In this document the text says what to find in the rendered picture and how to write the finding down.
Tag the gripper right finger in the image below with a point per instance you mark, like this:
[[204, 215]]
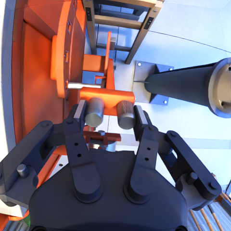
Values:
[[144, 162]]

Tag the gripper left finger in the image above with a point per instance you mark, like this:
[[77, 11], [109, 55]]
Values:
[[79, 144]]

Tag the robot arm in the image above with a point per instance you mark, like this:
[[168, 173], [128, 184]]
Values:
[[224, 86]]

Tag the steel hub cylinder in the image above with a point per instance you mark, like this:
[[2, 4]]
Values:
[[111, 146]]

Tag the orange crank with wooden grip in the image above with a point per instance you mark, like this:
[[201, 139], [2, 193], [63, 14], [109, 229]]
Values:
[[110, 97]]

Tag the orange drill body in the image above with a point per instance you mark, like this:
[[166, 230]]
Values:
[[36, 81]]

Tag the thin orange lever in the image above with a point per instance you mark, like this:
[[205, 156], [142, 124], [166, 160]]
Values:
[[108, 52]]

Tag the red-brown clamp with bolt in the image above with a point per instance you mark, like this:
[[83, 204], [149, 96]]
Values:
[[111, 137]]

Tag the steel shaft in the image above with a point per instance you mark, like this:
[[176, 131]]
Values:
[[83, 85]]

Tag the orange lever bracket box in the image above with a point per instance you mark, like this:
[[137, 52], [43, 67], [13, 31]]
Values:
[[93, 62]]

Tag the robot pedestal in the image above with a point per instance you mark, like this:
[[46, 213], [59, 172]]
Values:
[[180, 84]]

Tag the wooden trestle frame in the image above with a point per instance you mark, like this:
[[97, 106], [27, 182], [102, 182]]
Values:
[[115, 21]]

